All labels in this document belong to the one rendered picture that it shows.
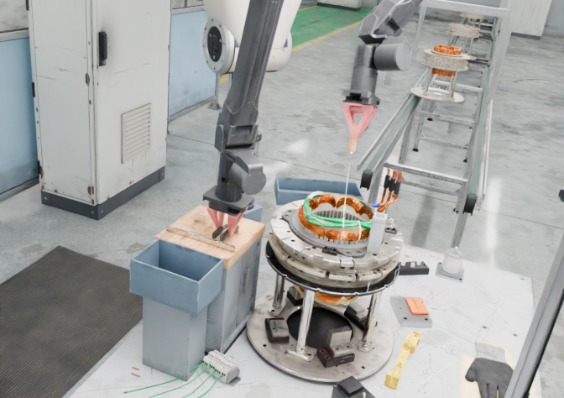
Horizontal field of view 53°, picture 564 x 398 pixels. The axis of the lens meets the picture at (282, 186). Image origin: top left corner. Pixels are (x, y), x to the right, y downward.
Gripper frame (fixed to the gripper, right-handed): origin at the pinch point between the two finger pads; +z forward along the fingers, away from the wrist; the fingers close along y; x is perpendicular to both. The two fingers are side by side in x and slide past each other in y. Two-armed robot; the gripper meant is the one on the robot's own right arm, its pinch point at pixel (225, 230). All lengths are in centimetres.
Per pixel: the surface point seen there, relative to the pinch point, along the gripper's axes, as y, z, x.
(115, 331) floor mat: -77, 112, 62
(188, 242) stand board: -6.1, 2.1, -6.1
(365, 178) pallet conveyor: 6, 39, 139
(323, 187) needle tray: 9.4, 5.5, 47.7
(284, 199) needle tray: 2.6, 5.3, 32.8
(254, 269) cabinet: 4.8, 15.2, 10.1
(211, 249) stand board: 0.0, 1.9, -6.1
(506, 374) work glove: 71, 27, 19
